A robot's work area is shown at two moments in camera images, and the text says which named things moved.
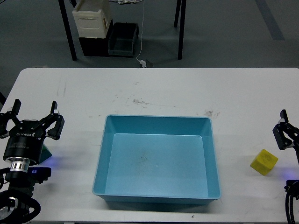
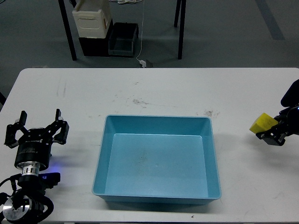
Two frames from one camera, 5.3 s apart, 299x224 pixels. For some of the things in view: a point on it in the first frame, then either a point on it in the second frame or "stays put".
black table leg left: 68,29 stays put
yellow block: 264,162 to 264,122
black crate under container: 92,46 stays put
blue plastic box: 153,159 stays put
